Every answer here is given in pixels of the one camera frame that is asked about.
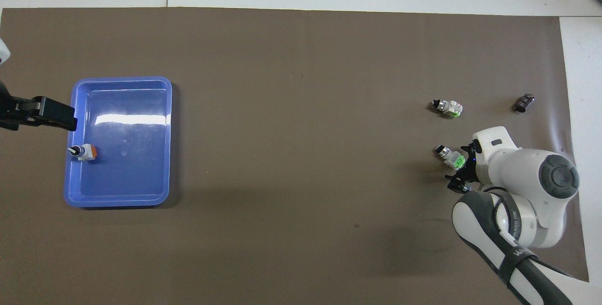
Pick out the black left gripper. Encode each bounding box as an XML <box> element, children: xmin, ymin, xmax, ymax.
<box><xmin>0</xmin><ymin>81</ymin><xmax>78</xmax><ymax>132</ymax></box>

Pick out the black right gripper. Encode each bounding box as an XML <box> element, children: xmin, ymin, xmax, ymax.
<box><xmin>446</xmin><ymin>139</ymin><xmax>480</xmax><ymax>193</ymax></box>

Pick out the green-capped push button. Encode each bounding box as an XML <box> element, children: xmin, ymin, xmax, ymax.
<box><xmin>434</xmin><ymin>144</ymin><xmax>466</xmax><ymax>170</ymax></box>

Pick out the small black electronic component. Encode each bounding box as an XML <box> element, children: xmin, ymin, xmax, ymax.
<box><xmin>514</xmin><ymin>93</ymin><xmax>536</xmax><ymax>113</ymax></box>

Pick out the blue plastic tray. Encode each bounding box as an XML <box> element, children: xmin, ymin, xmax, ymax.
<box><xmin>63</xmin><ymin>77</ymin><xmax>173</xmax><ymax>208</ymax></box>

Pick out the brown paper table mat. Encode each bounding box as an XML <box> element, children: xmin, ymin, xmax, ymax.
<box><xmin>0</xmin><ymin>8</ymin><xmax>591</xmax><ymax>305</ymax></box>

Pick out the orange-base selector switch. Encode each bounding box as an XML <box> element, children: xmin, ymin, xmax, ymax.
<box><xmin>68</xmin><ymin>144</ymin><xmax>98</xmax><ymax>162</ymax></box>

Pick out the white black-knob selector switch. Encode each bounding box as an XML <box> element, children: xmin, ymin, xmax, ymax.
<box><xmin>432</xmin><ymin>99</ymin><xmax>464</xmax><ymax>118</ymax></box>

